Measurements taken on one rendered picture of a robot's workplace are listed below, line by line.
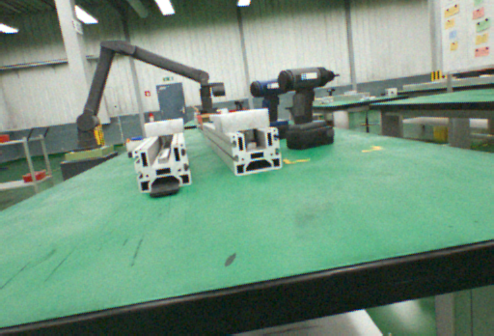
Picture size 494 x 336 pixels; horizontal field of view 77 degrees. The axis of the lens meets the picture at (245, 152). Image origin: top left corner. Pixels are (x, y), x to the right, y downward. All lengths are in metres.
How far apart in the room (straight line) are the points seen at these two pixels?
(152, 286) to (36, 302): 0.10
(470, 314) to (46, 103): 13.70
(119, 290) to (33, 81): 13.80
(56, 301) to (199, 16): 12.61
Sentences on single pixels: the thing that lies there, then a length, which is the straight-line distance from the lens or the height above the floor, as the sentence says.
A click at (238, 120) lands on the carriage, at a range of 0.70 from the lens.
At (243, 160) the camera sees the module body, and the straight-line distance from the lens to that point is 0.64.
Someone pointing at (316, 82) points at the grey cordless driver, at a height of 0.95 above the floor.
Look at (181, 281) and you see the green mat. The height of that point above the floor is 0.78.
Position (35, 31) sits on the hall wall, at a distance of 14.19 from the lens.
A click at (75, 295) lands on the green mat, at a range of 0.33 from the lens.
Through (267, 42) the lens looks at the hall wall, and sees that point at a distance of 12.73.
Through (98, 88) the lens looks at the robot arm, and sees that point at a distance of 1.61.
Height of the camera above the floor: 0.92
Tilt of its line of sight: 9 degrees down
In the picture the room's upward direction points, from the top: 8 degrees counter-clockwise
